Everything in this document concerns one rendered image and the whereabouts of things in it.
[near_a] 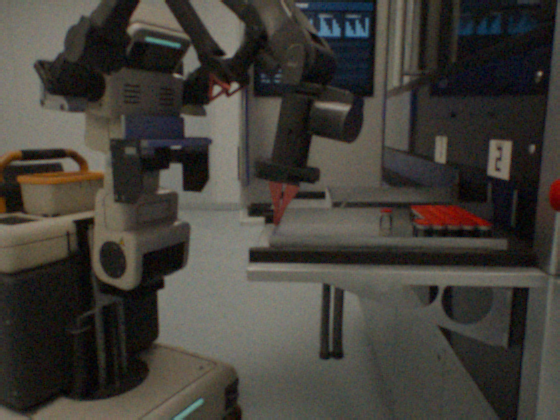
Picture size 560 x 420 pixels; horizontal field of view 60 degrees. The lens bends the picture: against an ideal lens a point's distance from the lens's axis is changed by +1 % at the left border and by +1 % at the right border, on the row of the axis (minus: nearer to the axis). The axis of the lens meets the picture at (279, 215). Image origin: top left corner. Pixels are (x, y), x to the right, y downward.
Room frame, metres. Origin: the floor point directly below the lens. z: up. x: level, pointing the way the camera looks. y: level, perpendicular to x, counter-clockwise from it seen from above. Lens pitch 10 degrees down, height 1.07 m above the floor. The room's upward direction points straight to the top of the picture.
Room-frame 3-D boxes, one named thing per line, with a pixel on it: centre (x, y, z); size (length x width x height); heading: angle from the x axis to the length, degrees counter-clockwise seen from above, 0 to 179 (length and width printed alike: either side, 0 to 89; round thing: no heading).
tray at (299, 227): (0.81, -0.16, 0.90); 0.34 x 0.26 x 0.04; 87
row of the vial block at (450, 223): (0.80, -0.27, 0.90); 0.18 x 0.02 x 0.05; 177
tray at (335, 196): (1.14, -0.29, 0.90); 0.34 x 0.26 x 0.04; 87
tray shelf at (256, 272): (0.98, -0.21, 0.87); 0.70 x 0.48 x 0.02; 177
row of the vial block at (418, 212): (0.80, -0.25, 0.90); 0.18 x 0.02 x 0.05; 176
